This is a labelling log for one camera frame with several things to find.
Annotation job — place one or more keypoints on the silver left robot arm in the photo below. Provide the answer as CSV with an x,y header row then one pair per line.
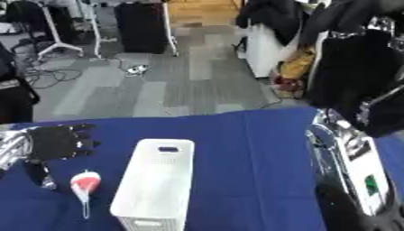
x,y
11,150

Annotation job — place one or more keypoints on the yellow bag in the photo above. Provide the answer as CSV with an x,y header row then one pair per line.
x,y
299,63

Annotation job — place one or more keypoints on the black jacket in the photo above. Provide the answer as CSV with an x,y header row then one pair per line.
x,y
271,18

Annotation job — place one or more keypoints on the black chair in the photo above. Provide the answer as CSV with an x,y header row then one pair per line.
x,y
13,99

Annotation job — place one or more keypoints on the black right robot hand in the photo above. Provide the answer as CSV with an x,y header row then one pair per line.
x,y
357,75

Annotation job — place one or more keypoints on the white plastic perforated box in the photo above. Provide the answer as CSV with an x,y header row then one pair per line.
x,y
155,180

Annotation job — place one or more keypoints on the white cabinet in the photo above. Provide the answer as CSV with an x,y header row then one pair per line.
x,y
263,54

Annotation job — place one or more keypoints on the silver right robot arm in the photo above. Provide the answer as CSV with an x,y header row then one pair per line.
x,y
363,168

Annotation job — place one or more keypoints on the white tripod stand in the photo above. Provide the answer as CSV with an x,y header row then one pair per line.
x,y
54,30

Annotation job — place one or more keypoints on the red bag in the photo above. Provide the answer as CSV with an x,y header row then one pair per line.
x,y
288,85

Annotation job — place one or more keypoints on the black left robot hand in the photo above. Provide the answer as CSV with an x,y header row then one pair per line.
x,y
52,143

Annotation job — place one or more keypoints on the white power strip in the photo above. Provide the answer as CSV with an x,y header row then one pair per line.
x,y
137,69

